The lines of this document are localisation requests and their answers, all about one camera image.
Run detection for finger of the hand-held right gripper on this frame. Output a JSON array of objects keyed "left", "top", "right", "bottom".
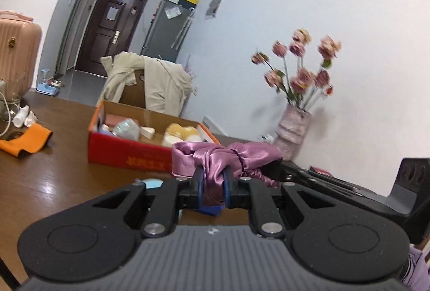
[{"left": 264, "top": 158, "right": 370, "bottom": 201}]

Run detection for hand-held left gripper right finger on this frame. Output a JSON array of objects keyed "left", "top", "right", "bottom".
[{"left": 222, "top": 166, "right": 328, "bottom": 238}]

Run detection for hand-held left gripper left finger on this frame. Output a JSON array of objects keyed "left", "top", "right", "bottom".
[{"left": 92, "top": 165, "right": 205, "bottom": 238}]

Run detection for purple satin cloth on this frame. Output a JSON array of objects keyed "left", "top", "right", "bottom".
[{"left": 171, "top": 141, "right": 284, "bottom": 207}]

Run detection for yellow and white plush toy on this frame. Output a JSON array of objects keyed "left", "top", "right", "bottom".
[{"left": 163, "top": 123, "right": 205, "bottom": 148}]

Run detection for orange red cardboard box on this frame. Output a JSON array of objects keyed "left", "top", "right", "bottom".
[{"left": 88, "top": 100, "right": 222, "bottom": 174}]

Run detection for person's right forearm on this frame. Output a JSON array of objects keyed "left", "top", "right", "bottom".
[{"left": 401, "top": 246, "right": 430, "bottom": 290}]

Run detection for white soft block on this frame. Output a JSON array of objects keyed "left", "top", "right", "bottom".
[{"left": 139, "top": 126, "right": 157, "bottom": 140}]

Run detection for light blue cloth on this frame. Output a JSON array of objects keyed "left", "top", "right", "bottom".
[{"left": 136, "top": 178, "right": 165, "bottom": 191}]

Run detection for pink fuzzy vase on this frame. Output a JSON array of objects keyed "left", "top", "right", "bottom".
[{"left": 273, "top": 104, "right": 311, "bottom": 160}]

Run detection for clear plastic wrapped item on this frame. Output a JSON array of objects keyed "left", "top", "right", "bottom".
[{"left": 112, "top": 119, "right": 141, "bottom": 141}]

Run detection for pink artificial flowers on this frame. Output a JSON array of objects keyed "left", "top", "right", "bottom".
[{"left": 251, "top": 28, "right": 343, "bottom": 112}]

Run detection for beige coat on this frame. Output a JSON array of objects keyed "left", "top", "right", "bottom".
[{"left": 100, "top": 52, "right": 195, "bottom": 117}]

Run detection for wooden chair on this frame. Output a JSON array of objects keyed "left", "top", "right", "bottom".
[{"left": 119, "top": 69, "right": 146, "bottom": 109}]

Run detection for grey refrigerator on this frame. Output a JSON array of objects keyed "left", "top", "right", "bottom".
[{"left": 140, "top": 0, "right": 195, "bottom": 63}]

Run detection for orange cloth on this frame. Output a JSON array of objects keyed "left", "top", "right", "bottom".
[{"left": 0, "top": 123, "right": 53, "bottom": 157}]

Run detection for dark brown door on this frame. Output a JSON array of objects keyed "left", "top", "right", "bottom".
[{"left": 74, "top": 0, "right": 149, "bottom": 78}]

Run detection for blue pet water feeder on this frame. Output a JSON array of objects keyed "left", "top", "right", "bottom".
[{"left": 36, "top": 68, "right": 61, "bottom": 96}]

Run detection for white bottle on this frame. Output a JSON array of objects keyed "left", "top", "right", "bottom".
[{"left": 13, "top": 105, "right": 30, "bottom": 127}]

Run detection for pink suitcase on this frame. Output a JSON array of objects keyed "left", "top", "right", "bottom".
[{"left": 0, "top": 10, "right": 43, "bottom": 100}]

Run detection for wall poster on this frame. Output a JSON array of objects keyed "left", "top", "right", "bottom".
[{"left": 205, "top": 0, "right": 225, "bottom": 20}]

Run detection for white cable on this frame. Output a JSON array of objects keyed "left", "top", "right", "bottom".
[{"left": 0, "top": 91, "right": 21, "bottom": 137}]

